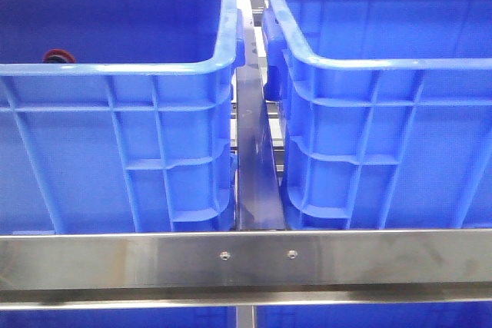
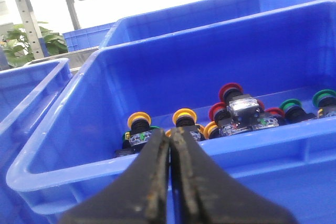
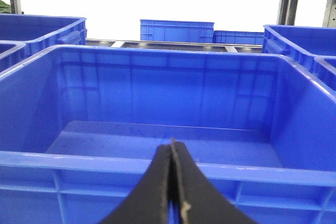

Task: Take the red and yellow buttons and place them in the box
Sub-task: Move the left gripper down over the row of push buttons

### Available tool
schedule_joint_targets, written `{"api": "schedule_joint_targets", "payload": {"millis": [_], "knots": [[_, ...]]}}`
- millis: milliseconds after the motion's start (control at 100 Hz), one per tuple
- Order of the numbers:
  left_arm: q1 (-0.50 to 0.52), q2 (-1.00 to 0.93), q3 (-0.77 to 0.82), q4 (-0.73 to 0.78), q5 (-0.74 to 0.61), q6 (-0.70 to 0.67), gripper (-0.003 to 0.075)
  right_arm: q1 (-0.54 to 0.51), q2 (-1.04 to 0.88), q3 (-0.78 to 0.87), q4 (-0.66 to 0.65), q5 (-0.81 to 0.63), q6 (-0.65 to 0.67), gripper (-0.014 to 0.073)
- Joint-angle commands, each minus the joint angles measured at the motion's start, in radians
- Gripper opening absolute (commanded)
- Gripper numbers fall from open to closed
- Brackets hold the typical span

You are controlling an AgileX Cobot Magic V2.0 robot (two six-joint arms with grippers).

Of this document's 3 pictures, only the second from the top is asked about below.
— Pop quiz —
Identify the yellow push button left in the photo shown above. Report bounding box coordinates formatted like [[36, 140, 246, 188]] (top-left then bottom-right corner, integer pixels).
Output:
[[122, 112, 152, 154]]

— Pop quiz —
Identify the red push button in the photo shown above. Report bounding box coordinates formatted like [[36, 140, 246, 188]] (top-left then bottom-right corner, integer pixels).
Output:
[[208, 102, 253, 137], [256, 108, 287, 130], [218, 82, 261, 121]]

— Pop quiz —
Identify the metal shelf upright post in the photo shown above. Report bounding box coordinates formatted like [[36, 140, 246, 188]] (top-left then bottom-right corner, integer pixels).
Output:
[[15, 0, 48, 59]]

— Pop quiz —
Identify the green potted plant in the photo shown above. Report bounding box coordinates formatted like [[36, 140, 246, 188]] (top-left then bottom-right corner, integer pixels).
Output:
[[1, 22, 68, 68]]

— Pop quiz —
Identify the green push button far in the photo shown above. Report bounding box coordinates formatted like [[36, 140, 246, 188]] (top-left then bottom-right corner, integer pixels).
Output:
[[312, 89, 335, 119]]

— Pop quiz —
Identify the yellow push button middle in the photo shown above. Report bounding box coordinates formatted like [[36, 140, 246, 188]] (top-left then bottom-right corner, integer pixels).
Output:
[[172, 108, 205, 142]]

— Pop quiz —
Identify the yellow push button low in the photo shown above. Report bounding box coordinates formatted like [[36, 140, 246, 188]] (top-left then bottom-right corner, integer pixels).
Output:
[[203, 121, 219, 140]]

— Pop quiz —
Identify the blue crate far background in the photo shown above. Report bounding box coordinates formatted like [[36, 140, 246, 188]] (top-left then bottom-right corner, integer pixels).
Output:
[[62, 23, 114, 52]]

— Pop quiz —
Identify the red push button top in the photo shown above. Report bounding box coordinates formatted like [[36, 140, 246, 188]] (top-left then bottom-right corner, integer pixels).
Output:
[[218, 82, 261, 121]]

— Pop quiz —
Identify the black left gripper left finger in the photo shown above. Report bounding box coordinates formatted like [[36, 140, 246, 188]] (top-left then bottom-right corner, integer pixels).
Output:
[[59, 129, 169, 223]]

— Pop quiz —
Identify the green push button near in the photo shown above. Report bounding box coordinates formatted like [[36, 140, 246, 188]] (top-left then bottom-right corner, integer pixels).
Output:
[[279, 99, 317, 124]]

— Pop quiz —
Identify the red push button left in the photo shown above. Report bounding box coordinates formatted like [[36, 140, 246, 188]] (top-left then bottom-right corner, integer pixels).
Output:
[[208, 102, 253, 137]]

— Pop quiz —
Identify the blue empty bin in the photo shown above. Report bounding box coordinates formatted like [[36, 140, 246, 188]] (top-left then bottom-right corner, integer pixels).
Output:
[[1, 58, 72, 223]]

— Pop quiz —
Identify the yellow push button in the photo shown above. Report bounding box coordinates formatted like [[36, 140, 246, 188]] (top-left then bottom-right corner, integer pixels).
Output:
[[122, 112, 152, 154], [172, 108, 205, 142]]

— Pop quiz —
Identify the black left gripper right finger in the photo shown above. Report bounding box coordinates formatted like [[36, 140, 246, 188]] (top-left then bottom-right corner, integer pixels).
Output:
[[170, 127, 297, 223]]

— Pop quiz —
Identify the blue bin with buttons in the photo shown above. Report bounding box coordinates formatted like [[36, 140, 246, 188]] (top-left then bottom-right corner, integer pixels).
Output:
[[6, 0, 335, 223]]

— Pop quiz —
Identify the red push button right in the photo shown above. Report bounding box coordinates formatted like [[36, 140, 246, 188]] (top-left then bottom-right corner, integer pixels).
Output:
[[256, 108, 287, 130]]

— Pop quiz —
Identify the blue bin behind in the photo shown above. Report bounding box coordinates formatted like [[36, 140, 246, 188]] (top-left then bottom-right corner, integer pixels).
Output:
[[99, 0, 322, 48]]

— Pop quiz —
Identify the green push button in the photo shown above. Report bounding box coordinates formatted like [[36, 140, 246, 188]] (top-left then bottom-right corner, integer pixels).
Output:
[[279, 99, 317, 124], [312, 89, 335, 119]]

